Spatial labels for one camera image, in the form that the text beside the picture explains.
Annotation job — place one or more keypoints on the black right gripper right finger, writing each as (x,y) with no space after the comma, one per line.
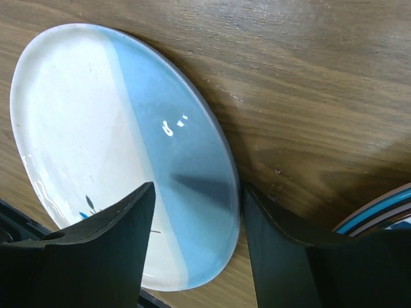
(298,264)

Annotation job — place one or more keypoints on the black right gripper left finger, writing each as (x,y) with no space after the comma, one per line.
(97,262)

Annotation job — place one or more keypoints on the blue striped round plate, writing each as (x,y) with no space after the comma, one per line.
(390,211)

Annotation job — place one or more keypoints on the light blue round plate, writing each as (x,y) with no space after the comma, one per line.
(95,113)

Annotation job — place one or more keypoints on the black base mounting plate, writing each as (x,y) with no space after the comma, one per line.
(16,226)

